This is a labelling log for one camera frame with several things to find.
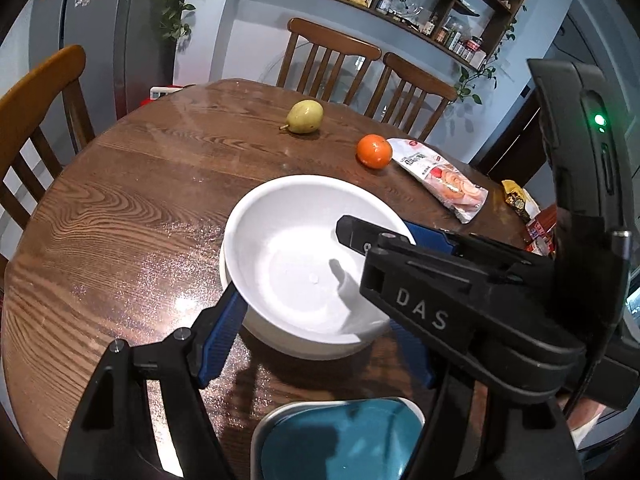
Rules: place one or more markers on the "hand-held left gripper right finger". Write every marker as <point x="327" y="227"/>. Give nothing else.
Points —
<point x="417" y="360"/>

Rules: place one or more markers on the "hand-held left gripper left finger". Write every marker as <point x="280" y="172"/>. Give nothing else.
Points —
<point x="220" y="340"/>

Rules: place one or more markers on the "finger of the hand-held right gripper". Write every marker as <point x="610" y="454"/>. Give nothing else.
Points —
<point x="360" y="235"/>
<point x="430" y="235"/>

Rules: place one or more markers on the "white ribbed bowl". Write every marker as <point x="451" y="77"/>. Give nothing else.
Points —
<point x="290" y="260"/>

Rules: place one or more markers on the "teal plate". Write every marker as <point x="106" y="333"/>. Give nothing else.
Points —
<point x="340" y="445"/>

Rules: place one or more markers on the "blue bowl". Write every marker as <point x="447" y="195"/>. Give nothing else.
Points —
<point x="256" y="450"/>

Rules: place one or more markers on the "white and red snack packet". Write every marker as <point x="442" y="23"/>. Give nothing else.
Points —
<point x="440" y="180"/>

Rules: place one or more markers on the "orange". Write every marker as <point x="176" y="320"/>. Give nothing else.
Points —
<point x="374" y="151"/>

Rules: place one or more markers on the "yellow snack packet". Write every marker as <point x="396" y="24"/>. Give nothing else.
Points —
<point x="520" y="200"/>

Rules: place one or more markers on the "dark wooden door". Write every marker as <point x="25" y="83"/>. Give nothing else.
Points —
<point x="520" y="145"/>

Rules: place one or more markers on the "green pear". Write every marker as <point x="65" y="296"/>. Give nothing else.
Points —
<point x="302" y="117"/>

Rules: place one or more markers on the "wooden chair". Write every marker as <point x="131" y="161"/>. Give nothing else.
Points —
<point x="330" y="42"/>
<point x="40" y="85"/>
<point x="420" y="77"/>

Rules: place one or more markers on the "green hanging vine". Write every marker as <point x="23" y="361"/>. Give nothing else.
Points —
<point x="475" y="80"/>

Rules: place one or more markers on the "white and red device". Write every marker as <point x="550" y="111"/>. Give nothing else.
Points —
<point x="165" y="93"/>

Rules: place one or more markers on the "green trailing plant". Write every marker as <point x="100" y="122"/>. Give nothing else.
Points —
<point x="175" y="5"/>

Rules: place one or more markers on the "grey fridge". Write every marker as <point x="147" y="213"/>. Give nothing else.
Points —
<point x="125" y="35"/>

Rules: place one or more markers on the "wooden wall shelf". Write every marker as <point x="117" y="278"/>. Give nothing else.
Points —
<point x="400" y="20"/>

